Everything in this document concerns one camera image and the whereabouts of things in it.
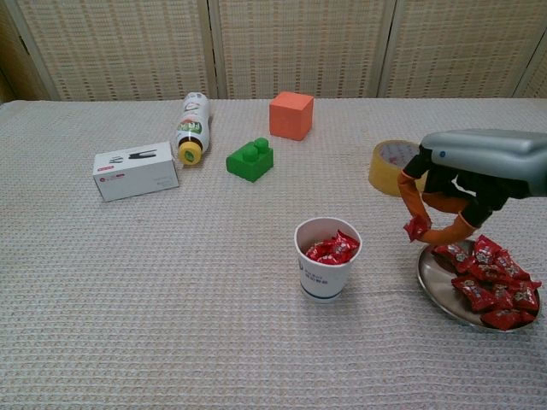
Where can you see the yellow packing tape roll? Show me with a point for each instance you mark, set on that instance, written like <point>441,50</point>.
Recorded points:
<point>382,171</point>

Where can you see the pile of red candies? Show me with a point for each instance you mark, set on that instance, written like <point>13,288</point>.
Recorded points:
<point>487,282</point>

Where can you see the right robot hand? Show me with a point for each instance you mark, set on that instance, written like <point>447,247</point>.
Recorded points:
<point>491,158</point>

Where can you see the yellow capped drink bottle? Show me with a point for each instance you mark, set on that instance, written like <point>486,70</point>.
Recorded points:
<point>192,128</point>

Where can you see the white paper cup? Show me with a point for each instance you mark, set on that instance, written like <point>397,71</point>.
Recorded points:
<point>320,282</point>

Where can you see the white stapler box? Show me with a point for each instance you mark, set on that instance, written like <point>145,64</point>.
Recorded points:
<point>137,179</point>

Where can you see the oval steel plate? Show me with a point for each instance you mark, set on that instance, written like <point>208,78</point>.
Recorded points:
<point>436,277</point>

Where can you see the orange foam cube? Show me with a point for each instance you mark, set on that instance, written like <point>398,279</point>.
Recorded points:
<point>290,119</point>

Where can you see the woven folding screen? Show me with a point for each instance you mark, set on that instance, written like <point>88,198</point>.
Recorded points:
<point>299,42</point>

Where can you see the beige woven tablecloth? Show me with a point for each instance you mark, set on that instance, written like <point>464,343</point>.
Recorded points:
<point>171,299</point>

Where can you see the green toy building block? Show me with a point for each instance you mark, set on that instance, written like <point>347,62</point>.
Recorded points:
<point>250,168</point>

